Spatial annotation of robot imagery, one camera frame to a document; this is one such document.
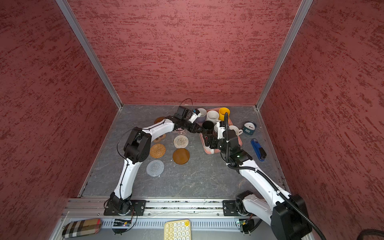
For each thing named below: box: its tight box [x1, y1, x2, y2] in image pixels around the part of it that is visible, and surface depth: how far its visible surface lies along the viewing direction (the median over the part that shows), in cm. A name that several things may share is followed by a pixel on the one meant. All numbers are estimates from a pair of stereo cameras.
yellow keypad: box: [164, 219, 191, 240], surface depth 68 cm
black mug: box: [202, 120, 214, 135], surface depth 100 cm
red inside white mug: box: [203, 145, 215, 155], surface depth 96 cm
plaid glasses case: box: [62, 218, 102, 238], surface depth 68 cm
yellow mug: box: [218, 107, 231, 121], surface depth 107 cm
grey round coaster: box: [146, 159, 165, 177], surface depth 89 cm
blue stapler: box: [250, 138, 267, 162], surface depth 95 cm
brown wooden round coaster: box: [172, 148, 190, 165], surface depth 94 cm
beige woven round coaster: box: [173, 135, 189, 149], surface depth 102 cm
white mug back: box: [206, 110, 220, 125], surface depth 108 cm
